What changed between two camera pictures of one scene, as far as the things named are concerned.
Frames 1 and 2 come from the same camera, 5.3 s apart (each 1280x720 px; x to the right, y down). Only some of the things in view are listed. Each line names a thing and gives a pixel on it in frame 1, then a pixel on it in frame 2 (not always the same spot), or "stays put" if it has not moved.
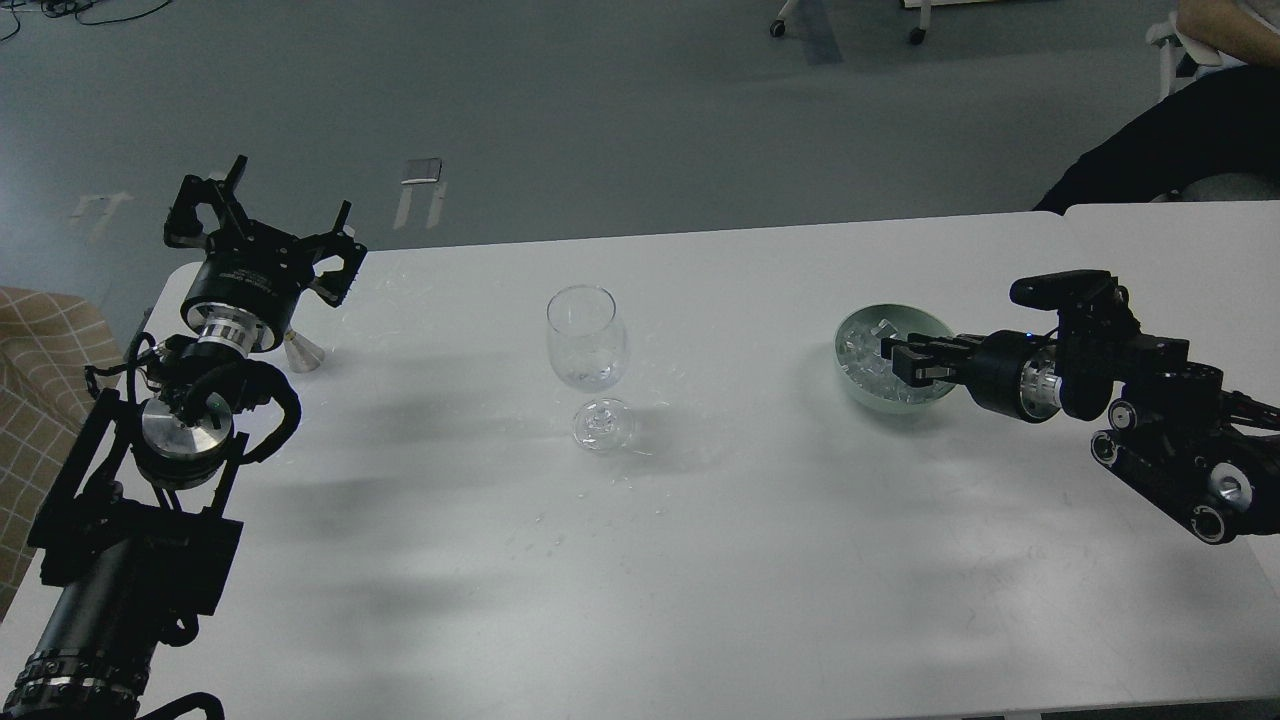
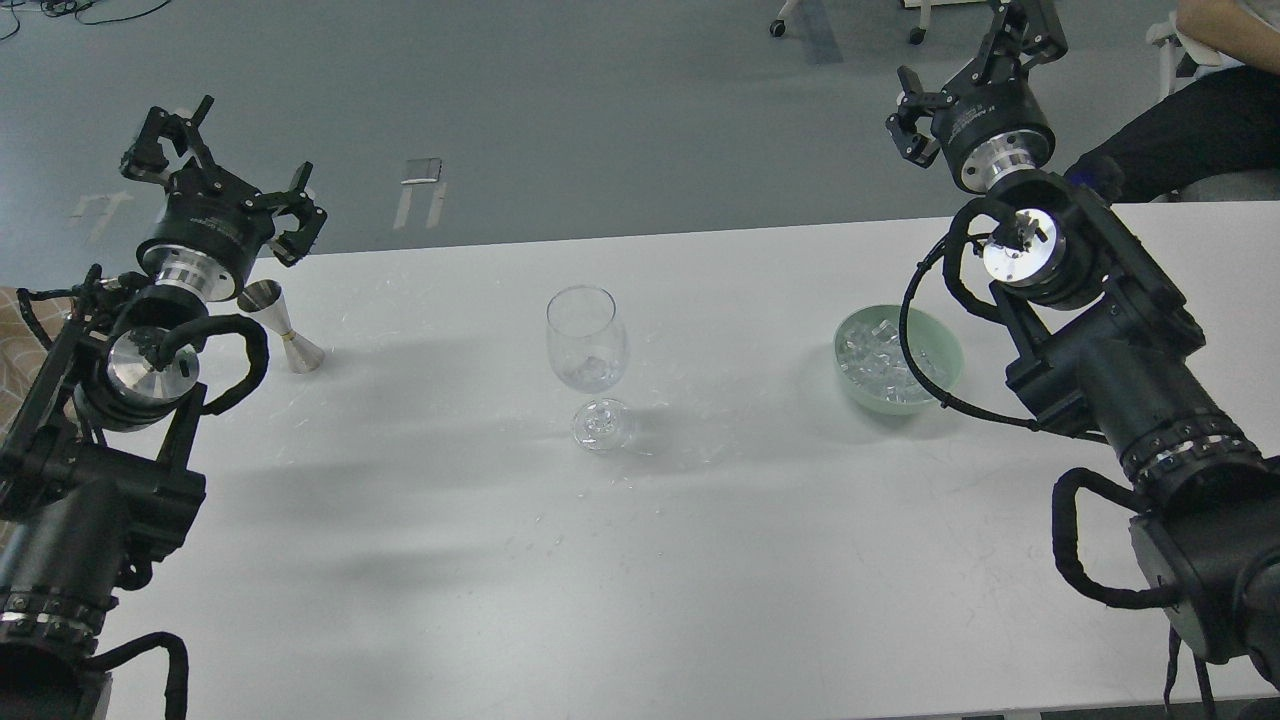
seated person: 1227,121 stays put
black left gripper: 247,276 → 208,231
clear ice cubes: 859,356 stays put
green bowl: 869,380 stays put
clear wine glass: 587,346 stays put
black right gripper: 1013,372 → 989,124
